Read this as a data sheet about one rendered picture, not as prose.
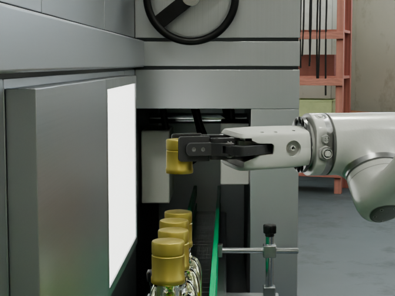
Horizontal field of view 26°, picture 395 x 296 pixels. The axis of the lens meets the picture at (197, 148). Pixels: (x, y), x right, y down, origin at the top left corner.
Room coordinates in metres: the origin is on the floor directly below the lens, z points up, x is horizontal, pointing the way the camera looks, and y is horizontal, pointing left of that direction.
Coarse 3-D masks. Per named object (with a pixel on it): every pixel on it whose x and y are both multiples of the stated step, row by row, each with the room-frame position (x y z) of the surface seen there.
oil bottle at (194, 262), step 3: (189, 258) 1.09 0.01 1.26; (192, 258) 1.09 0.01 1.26; (195, 258) 1.10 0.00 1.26; (189, 261) 1.08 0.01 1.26; (192, 261) 1.08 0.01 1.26; (195, 261) 1.09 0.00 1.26; (198, 261) 1.10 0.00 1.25; (192, 264) 1.08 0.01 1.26; (195, 264) 1.08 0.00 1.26; (198, 264) 1.09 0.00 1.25; (195, 267) 1.08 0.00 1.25; (198, 267) 1.08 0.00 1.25; (198, 270) 1.08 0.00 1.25; (201, 270) 1.11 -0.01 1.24; (201, 273) 1.10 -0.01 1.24; (201, 276) 1.09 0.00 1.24; (201, 279) 1.09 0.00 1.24; (201, 282) 1.09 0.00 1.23; (201, 285) 1.09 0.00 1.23; (201, 288) 1.09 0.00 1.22; (201, 291) 1.09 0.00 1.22; (201, 294) 1.09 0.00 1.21
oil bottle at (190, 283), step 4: (188, 280) 0.98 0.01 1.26; (192, 280) 0.99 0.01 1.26; (188, 284) 0.97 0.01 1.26; (192, 284) 0.97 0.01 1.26; (152, 288) 0.97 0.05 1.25; (188, 288) 0.96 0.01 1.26; (192, 288) 0.97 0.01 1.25; (196, 288) 0.99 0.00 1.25; (152, 292) 0.96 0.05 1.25; (196, 292) 0.98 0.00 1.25
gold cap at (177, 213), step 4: (168, 212) 1.03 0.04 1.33; (172, 212) 1.03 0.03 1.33; (176, 212) 1.03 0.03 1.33; (180, 212) 1.03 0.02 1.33; (184, 212) 1.03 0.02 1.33; (188, 212) 1.03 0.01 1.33; (168, 216) 1.03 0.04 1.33; (172, 216) 1.03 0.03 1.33; (176, 216) 1.02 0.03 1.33; (180, 216) 1.02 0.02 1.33; (184, 216) 1.03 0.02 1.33; (188, 216) 1.03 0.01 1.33; (188, 220) 1.03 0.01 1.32; (192, 244) 1.04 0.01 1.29
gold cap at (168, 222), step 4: (160, 220) 0.98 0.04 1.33; (164, 220) 0.98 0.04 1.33; (168, 220) 0.98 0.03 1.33; (172, 220) 0.98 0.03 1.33; (176, 220) 0.98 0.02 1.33; (180, 220) 0.98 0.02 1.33; (184, 220) 0.98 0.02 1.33; (160, 224) 0.98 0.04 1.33; (164, 224) 0.97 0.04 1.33; (168, 224) 0.97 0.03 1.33; (172, 224) 0.97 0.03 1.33; (176, 224) 0.97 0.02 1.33; (180, 224) 0.97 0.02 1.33; (184, 224) 0.97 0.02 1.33; (188, 224) 0.98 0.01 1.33; (188, 228) 0.98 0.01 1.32
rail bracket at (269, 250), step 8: (264, 224) 1.75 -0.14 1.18; (272, 224) 1.75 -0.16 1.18; (264, 232) 1.74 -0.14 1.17; (272, 232) 1.74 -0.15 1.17; (272, 240) 1.75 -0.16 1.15; (224, 248) 1.75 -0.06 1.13; (232, 248) 1.75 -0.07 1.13; (240, 248) 1.75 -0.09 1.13; (248, 248) 1.75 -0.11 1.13; (256, 248) 1.75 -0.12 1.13; (264, 248) 1.74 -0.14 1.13; (272, 248) 1.74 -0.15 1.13; (280, 248) 1.75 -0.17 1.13; (288, 248) 1.75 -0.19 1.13; (296, 248) 1.75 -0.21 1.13; (264, 256) 1.74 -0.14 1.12; (272, 256) 1.74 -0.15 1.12; (272, 264) 1.75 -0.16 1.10; (272, 272) 1.75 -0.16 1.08; (272, 280) 1.75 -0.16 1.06; (264, 288) 1.74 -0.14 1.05; (272, 288) 1.74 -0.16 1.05
